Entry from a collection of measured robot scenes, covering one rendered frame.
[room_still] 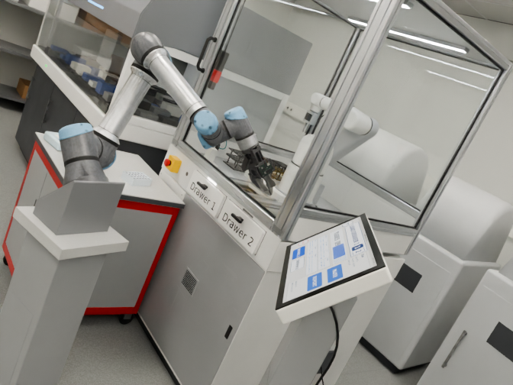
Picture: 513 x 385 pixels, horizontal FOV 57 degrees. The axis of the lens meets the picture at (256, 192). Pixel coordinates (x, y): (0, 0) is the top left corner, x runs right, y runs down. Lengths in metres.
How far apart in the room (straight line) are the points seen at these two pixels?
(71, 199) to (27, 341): 0.54
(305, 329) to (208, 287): 0.78
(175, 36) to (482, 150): 3.24
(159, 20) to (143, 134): 0.66
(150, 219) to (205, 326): 0.57
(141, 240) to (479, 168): 3.51
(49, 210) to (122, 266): 0.81
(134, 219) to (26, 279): 0.65
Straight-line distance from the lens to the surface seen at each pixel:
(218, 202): 2.15
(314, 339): 1.53
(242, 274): 2.01
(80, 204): 1.66
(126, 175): 2.35
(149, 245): 2.42
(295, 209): 1.82
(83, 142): 1.72
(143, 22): 2.75
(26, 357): 1.92
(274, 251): 1.88
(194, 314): 2.27
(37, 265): 1.78
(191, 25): 2.86
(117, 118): 1.85
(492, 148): 4.99
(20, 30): 6.09
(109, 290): 2.49
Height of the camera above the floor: 1.52
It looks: 14 degrees down
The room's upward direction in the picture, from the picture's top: 24 degrees clockwise
